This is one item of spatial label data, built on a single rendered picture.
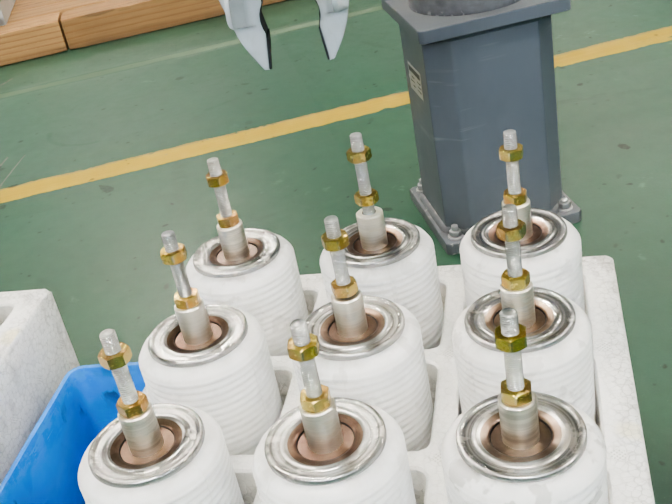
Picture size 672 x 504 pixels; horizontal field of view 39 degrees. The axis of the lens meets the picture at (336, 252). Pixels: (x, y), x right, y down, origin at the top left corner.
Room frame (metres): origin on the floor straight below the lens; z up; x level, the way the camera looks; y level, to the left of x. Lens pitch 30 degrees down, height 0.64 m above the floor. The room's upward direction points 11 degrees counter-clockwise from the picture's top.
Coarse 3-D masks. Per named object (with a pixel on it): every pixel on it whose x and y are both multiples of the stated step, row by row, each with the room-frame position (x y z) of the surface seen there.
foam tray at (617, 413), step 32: (608, 256) 0.70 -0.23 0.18; (320, 288) 0.74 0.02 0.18; (448, 288) 0.70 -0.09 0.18; (608, 288) 0.65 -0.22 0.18; (448, 320) 0.65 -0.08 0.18; (608, 320) 0.61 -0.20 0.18; (448, 352) 0.61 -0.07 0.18; (608, 352) 0.57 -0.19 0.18; (288, 384) 0.63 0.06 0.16; (448, 384) 0.57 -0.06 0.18; (608, 384) 0.53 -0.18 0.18; (448, 416) 0.53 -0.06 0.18; (608, 416) 0.50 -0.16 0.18; (608, 448) 0.47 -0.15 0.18; (640, 448) 0.46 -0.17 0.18; (416, 480) 0.49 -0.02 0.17; (608, 480) 0.44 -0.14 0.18; (640, 480) 0.44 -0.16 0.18
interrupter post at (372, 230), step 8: (376, 208) 0.68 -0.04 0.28; (360, 216) 0.67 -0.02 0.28; (368, 216) 0.67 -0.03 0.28; (376, 216) 0.67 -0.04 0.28; (360, 224) 0.67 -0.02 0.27; (368, 224) 0.67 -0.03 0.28; (376, 224) 0.67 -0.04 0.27; (384, 224) 0.67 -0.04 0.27; (360, 232) 0.67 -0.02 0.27; (368, 232) 0.67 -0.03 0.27; (376, 232) 0.67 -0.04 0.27; (384, 232) 0.67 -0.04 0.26; (368, 240) 0.67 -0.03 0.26; (376, 240) 0.67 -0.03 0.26; (384, 240) 0.67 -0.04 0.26; (368, 248) 0.67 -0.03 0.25; (376, 248) 0.67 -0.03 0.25
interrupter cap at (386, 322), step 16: (368, 304) 0.59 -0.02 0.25; (384, 304) 0.58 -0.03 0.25; (320, 320) 0.58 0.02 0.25; (368, 320) 0.57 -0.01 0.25; (384, 320) 0.56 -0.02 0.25; (400, 320) 0.56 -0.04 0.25; (320, 336) 0.56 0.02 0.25; (336, 336) 0.56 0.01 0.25; (368, 336) 0.55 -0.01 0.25; (384, 336) 0.54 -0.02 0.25; (320, 352) 0.54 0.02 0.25; (336, 352) 0.54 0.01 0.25; (352, 352) 0.53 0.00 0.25; (368, 352) 0.53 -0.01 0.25
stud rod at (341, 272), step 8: (328, 216) 0.57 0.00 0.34; (336, 216) 0.57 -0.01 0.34; (328, 224) 0.56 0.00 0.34; (336, 224) 0.56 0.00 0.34; (328, 232) 0.56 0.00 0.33; (336, 232) 0.56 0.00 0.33; (336, 256) 0.56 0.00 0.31; (344, 256) 0.56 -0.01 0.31; (336, 264) 0.56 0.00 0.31; (344, 264) 0.56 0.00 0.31; (336, 272) 0.56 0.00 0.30; (344, 272) 0.56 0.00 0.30; (336, 280) 0.56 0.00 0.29; (344, 280) 0.56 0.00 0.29
